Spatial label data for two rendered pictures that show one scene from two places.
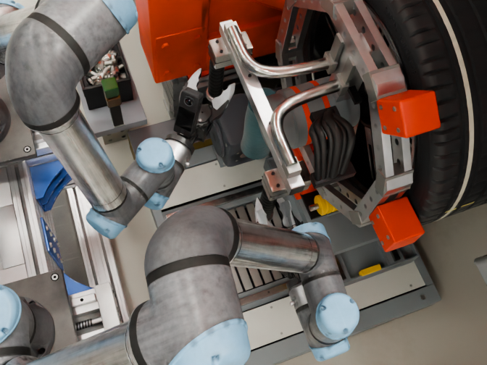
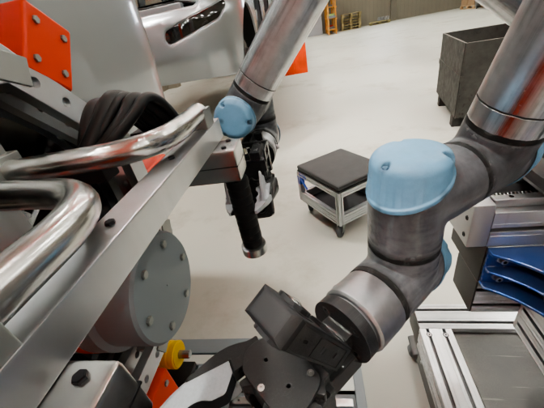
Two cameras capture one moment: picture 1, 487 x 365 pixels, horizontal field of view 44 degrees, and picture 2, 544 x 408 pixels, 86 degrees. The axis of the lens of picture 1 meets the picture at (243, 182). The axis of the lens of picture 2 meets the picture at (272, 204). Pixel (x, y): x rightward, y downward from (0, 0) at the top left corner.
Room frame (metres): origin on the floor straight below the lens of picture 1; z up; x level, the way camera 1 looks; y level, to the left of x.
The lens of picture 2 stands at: (0.79, 0.25, 1.08)
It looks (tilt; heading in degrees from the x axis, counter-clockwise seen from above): 31 degrees down; 223
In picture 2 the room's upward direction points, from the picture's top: 11 degrees counter-clockwise
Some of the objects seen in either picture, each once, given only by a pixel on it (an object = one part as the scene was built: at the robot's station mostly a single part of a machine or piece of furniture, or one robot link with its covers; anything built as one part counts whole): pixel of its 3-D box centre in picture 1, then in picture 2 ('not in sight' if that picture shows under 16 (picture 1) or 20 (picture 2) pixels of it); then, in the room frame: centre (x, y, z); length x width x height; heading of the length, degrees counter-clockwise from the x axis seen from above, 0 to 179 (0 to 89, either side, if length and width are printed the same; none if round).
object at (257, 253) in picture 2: (267, 202); (245, 214); (0.51, -0.06, 0.83); 0.04 x 0.04 x 0.16
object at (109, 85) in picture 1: (110, 87); not in sight; (0.83, 0.40, 0.64); 0.04 x 0.04 x 0.04; 31
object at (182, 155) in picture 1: (175, 155); (358, 310); (0.59, 0.16, 0.81); 0.08 x 0.05 x 0.08; 76
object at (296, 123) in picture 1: (306, 113); (89, 289); (0.74, -0.11, 0.85); 0.21 x 0.14 x 0.14; 121
